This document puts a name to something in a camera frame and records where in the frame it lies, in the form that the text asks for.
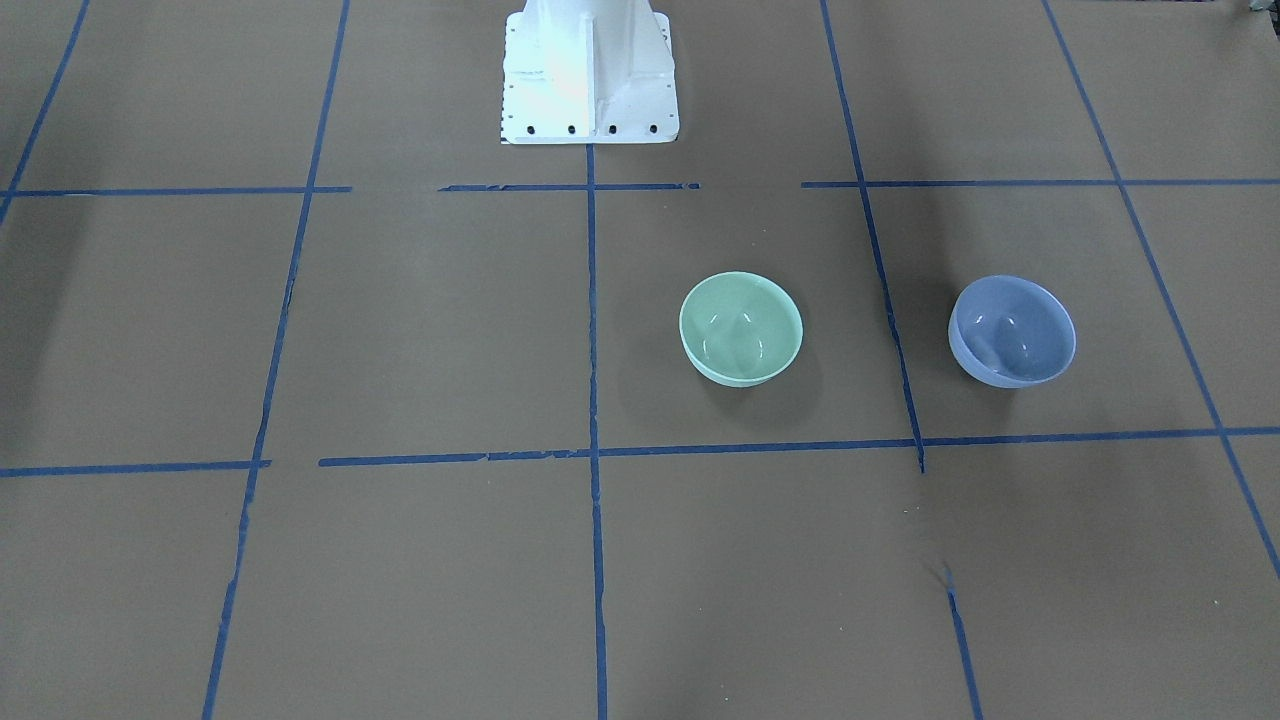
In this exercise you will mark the green bowl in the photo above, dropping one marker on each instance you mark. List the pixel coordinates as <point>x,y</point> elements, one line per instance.
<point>739,329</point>

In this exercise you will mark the blue bowl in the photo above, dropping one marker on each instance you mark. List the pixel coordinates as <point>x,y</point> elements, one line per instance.
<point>1008,332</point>

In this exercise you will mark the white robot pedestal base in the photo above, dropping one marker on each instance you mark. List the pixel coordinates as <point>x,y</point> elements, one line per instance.
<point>588,72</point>

